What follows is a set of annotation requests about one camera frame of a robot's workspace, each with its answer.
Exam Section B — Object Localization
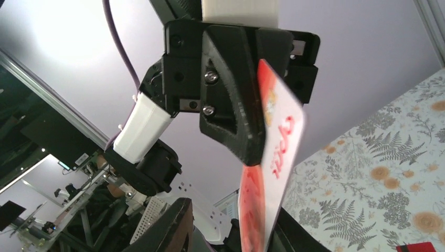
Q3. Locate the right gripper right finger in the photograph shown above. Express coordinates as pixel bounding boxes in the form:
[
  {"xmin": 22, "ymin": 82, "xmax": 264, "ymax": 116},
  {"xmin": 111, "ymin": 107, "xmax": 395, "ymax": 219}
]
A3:
[{"xmin": 271, "ymin": 208, "xmax": 330, "ymax": 252}]

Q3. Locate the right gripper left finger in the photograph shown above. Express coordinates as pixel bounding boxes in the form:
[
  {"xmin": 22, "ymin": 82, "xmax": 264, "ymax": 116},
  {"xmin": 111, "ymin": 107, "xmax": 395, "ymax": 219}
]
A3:
[{"xmin": 123, "ymin": 197, "xmax": 193, "ymax": 252}]

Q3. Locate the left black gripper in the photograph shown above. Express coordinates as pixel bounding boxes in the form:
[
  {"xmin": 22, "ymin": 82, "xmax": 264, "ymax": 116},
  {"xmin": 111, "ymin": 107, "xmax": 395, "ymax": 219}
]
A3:
[{"xmin": 139, "ymin": 19, "xmax": 320, "ymax": 166}]

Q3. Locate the red card upper left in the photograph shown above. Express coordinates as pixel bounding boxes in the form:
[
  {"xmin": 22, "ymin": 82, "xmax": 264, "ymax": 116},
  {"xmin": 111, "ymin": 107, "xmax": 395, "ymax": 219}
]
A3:
[{"xmin": 396, "ymin": 242, "xmax": 436, "ymax": 252}]

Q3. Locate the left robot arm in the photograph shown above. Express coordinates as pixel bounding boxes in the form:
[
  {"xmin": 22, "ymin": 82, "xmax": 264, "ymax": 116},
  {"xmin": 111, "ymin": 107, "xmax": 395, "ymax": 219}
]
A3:
[{"xmin": 104, "ymin": 19, "xmax": 321, "ymax": 196}]

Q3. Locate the floral patterned table mat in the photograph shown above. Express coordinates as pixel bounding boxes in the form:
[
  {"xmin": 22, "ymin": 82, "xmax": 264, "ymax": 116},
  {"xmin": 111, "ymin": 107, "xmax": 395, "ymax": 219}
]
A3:
[{"xmin": 283, "ymin": 70, "xmax": 444, "ymax": 251}]

